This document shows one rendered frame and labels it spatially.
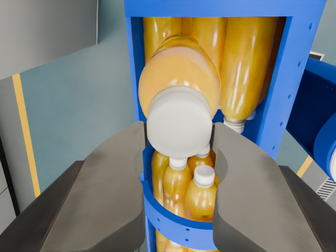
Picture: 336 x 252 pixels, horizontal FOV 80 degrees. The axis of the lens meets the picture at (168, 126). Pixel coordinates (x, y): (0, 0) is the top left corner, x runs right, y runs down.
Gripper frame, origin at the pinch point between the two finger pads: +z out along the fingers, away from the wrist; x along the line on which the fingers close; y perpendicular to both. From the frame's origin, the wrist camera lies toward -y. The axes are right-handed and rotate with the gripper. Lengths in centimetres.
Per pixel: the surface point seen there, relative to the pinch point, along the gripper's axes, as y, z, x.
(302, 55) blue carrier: -1.4, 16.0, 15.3
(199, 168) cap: 20.6, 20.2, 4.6
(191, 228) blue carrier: 28.4, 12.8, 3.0
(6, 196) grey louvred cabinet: 152, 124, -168
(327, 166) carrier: 30, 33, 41
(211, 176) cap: 20.6, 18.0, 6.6
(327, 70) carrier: 11, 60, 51
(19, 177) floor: 139, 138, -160
